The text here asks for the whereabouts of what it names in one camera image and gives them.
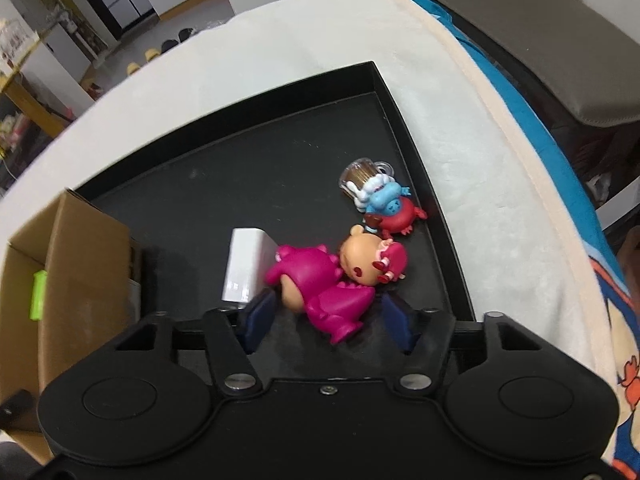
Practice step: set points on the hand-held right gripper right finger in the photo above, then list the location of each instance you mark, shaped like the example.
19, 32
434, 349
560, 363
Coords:
398, 324

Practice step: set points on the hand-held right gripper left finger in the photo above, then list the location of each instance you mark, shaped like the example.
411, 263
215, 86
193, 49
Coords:
257, 321

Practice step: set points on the white charger plug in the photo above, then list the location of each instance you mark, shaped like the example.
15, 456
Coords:
245, 265

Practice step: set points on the pink hooded figurine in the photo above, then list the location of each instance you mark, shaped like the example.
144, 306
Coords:
325, 295

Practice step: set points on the blue and red figurine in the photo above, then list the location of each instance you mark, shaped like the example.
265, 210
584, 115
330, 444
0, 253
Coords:
392, 212

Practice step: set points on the black tray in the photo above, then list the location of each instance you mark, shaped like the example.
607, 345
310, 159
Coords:
250, 170

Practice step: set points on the clear toy mug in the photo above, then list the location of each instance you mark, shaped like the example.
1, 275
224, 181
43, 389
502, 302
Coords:
362, 170

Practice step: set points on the brown cardboard box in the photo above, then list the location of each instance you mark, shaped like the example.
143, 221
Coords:
80, 280

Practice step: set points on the blue printed bed sheet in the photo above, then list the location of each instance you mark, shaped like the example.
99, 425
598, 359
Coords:
550, 160

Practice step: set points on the yellow slipper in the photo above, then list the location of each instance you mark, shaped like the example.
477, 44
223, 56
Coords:
133, 68
151, 55

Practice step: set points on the black slipper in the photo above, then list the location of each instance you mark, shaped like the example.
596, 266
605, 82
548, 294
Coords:
185, 35
168, 45

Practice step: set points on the grey chair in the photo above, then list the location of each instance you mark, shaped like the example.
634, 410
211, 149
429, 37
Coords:
550, 35

